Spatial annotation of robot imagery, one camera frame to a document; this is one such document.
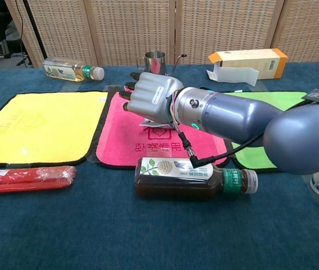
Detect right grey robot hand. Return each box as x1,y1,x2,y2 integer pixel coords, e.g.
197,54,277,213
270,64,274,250
119,71,185,124

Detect snack packet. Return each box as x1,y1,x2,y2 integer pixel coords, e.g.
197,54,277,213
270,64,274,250
139,118,174,130

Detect pink cloth with house print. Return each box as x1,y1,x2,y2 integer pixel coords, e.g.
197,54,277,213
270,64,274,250
92,89,231,169

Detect yellow cloth with house print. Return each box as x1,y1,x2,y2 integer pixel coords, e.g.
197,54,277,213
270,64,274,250
0,91,109,167

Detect green cloth with house print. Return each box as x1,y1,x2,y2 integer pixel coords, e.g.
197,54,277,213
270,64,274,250
223,90,316,173

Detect steel gooseneck pitcher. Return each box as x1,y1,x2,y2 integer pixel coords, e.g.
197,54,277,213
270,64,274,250
136,51,188,76

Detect wooden lattice folding screen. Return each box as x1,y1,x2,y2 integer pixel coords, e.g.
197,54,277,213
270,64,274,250
5,0,319,69

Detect light green tea bottle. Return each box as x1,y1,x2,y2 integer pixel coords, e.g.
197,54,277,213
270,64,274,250
42,57,105,83

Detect dark tea bottle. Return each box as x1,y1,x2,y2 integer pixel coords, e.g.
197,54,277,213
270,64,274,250
134,156,259,202

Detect orange and cream carton box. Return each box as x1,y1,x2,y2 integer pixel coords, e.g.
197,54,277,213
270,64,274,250
206,48,289,87

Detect black tripod stand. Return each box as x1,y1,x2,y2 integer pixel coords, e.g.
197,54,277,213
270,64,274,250
15,0,48,68

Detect red chopsticks in plastic wrap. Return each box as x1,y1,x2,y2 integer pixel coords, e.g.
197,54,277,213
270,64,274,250
0,165,78,195

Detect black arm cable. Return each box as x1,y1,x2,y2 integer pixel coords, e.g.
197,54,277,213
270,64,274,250
173,120,266,169

